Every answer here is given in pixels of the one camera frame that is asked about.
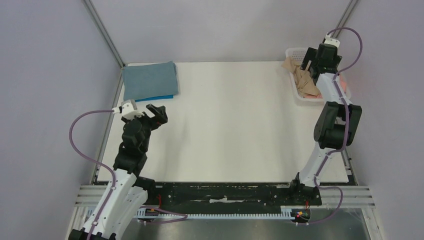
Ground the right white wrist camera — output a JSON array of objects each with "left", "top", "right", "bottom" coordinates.
[{"left": 322, "top": 34, "right": 340, "bottom": 48}]

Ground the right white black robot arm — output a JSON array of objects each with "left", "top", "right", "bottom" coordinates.
[{"left": 288, "top": 43, "right": 362, "bottom": 204}]

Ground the white slotted cable duct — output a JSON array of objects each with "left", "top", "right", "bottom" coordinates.
[{"left": 133, "top": 208, "right": 295, "bottom": 221}]

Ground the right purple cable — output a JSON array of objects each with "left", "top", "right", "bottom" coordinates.
[{"left": 294, "top": 27, "right": 364, "bottom": 227}]

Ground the beige t shirt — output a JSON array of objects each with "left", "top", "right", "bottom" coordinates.
[{"left": 282, "top": 56, "right": 322, "bottom": 99}]

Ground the folded bright blue t shirt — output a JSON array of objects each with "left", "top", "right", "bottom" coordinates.
[{"left": 135, "top": 94, "right": 174, "bottom": 103}]

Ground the folded grey-blue t shirt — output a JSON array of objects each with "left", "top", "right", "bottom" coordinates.
[{"left": 122, "top": 61, "right": 179, "bottom": 101}]

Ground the aluminium frame rail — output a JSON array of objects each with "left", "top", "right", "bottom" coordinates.
[{"left": 74, "top": 185, "right": 376, "bottom": 209}]

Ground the white plastic basket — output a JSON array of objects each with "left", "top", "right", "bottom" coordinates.
[{"left": 282, "top": 47, "right": 323, "bottom": 103}]

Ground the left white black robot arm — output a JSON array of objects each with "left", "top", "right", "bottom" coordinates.
[{"left": 68, "top": 100, "right": 168, "bottom": 240}]

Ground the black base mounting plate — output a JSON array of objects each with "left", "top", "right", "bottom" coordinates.
[{"left": 142, "top": 181, "right": 322, "bottom": 214}]

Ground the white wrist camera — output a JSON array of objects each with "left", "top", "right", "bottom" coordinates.
[
  {"left": 322, "top": 34, "right": 340, "bottom": 48},
  {"left": 112, "top": 99, "right": 144, "bottom": 120}
]

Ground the pink t shirt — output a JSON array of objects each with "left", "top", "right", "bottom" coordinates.
[{"left": 304, "top": 74, "right": 349, "bottom": 100}]

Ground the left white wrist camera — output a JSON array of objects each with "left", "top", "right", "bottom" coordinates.
[{"left": 112, "top": 99, "right": 144, "bottom": 120}]

